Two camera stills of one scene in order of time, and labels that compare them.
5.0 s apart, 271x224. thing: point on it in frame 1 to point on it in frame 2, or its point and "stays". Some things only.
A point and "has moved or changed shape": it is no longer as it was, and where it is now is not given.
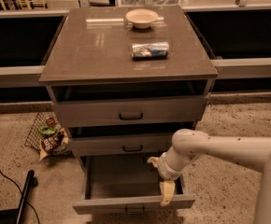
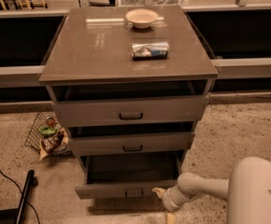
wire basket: x=43 y=119 stays
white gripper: x=164 y=169 to x=167 y=198
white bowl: x=141 y=18 stays
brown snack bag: x=55 y=145 stays
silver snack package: x=149 y=51 stays
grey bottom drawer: x=130 y=184 has moved or changed shape
